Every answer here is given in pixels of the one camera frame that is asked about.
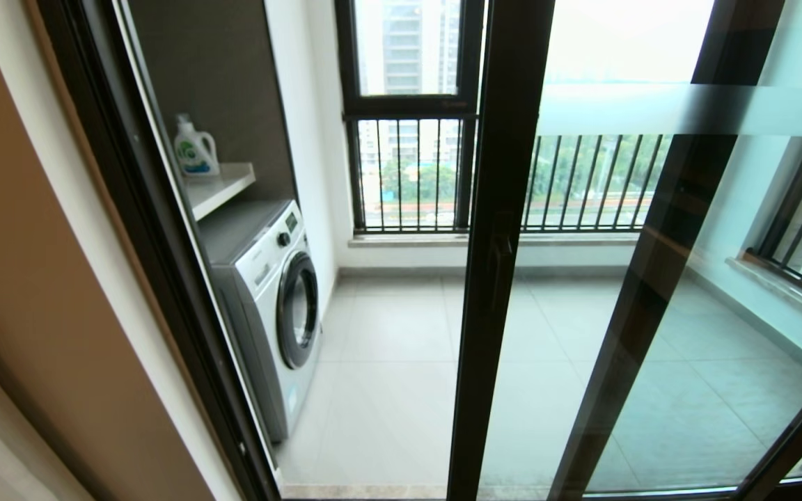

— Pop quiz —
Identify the glass sliding door with handle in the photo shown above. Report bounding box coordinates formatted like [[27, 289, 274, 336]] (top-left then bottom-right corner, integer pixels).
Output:
[[446, 0, 802, 501]]

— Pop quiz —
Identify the long stone window sill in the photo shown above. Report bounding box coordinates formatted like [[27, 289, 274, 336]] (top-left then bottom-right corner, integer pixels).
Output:
[[347, 233, 642, 249]]

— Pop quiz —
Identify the long black window railing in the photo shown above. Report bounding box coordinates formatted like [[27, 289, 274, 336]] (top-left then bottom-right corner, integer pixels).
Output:
[[347, 115, 666, 234]]

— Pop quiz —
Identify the silver front-load washing machine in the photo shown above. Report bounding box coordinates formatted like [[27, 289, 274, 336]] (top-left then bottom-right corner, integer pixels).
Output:
[[199, 200, 323, 444]]

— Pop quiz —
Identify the white shelf board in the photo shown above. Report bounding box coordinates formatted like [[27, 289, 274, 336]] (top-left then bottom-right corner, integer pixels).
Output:
[[184, 162, 257, 221]]

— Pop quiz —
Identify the grey high-rise building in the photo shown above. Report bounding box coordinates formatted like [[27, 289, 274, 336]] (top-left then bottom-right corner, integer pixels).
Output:
[[359, 0, 459, 95]]

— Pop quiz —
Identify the white detergent bottle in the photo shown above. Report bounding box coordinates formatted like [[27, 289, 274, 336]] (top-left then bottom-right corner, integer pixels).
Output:
[[173, 113, 221, 177]]

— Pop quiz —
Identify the dark brown niche panel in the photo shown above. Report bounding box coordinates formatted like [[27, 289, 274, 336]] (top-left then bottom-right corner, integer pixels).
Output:
[[126, 0, 297, 206]]

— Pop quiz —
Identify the short stone window sill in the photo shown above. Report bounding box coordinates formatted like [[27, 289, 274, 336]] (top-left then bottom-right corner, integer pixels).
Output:
[[725, 254, 802, 335]]

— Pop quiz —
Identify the short black window railing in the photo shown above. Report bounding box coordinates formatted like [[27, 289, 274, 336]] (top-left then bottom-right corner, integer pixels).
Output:
[[746, 136, 802, 307]]

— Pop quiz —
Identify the black window frame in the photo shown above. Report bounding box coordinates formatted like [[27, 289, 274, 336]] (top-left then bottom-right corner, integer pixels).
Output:
[[335, 0, 489, 234]]

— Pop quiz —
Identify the dark outer door frame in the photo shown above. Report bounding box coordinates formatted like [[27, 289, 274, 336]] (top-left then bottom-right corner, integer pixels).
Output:
[[33, 0, 283, 501]]

